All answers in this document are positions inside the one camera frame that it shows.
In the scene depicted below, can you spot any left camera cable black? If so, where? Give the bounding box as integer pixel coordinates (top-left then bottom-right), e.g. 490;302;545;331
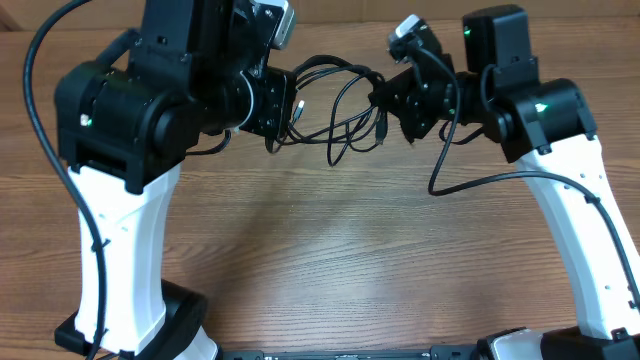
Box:
21;0;107;360

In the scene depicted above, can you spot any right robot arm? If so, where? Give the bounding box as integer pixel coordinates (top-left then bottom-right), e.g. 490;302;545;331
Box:
371;4;639;359

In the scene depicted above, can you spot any camera cable black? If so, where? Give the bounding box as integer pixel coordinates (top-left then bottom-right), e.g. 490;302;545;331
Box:
21;0;107;360
399;44;640;311

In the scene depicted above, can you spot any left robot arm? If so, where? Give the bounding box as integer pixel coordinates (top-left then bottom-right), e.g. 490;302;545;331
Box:
54;0;296;359

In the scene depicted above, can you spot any right camera cable black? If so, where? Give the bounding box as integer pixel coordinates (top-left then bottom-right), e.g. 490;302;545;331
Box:
399;44;640;311

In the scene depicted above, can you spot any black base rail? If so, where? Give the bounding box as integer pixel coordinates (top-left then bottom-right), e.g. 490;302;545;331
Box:
219;344;493;360

